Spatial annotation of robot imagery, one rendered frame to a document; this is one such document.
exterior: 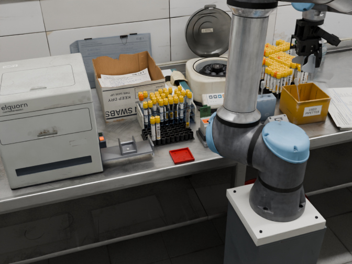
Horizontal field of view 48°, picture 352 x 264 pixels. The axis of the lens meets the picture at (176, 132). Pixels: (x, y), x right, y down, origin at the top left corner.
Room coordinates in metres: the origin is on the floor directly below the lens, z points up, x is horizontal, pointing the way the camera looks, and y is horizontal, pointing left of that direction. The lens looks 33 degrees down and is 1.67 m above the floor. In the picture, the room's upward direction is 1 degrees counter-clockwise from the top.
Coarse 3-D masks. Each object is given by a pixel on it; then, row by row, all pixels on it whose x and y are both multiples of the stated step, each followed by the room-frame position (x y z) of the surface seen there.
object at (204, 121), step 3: (204, 117) 1.18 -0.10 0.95; (207, 117) 1.18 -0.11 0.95; (201, 120) 1.16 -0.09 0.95; (204, 120) 1.16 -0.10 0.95; (207, 120) 1.16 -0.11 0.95; (201, 123) 1.16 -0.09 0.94; (204, 123) 1.14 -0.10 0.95; (207, 123) 1.14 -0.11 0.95; (201, 126) 1.16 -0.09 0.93; (204, 126) 1.13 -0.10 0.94; (201, 129) 1.16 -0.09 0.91; (204, 129) 1.13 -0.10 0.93; (204, 132) 1.13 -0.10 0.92
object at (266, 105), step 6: (258, 96) 1.28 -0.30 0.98; (264, 96) 1.28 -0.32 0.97; (270, 96) 1.28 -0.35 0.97; (258, 102) 1.25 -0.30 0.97; (264, 102) 1.26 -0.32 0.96; (270, 102) 1.26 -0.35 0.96; (258, 108) 1.25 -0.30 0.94; (264, 108) 1.26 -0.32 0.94; (270, 108) 1.26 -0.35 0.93; (264, 114) 1.26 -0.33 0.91; (270, 114) 1.26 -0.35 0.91; (264, 120) 1.26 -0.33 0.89
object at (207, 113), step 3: (204, 105) 1.19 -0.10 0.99; (201, 108) 1.18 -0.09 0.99; (204, 108) 1.18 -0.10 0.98; (207, 108) 1.19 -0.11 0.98; (210, 108) 1.19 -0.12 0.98; (201, 111) 1.18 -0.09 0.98; (204, 111) 1.18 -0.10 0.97; (207, 111) 1.19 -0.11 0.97; (210, 111) 1.19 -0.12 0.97; (201, 114) 1.18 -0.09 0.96; (204, 114) 1.18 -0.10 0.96; (207, 114) 1.18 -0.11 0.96; (210, 114) 1.19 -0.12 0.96; (201, 117) 1.18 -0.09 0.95
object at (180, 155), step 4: (184, 148) 1.09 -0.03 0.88; (188, 148) 1.09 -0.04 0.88; (172, 152) 1.08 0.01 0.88; (176, 152) 1.08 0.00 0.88; (180, 152) 1.08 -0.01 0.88; (184, 152) 1.08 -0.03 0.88; (188, 152) 1.08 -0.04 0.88; (172, 156) 1.05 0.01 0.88; (176, 156) 1.06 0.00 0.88; (180, 156) 1.06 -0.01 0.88; (184, 156) 1.06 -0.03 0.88; (188, 156) 1.06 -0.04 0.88; (192, 156) 1.05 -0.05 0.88; (176, 160) 1.04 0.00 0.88; (180, 160) 1.04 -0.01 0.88; (184, 160) 1.03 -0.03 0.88; (188, 160) 1.03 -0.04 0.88; (192, 160) 1.03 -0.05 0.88
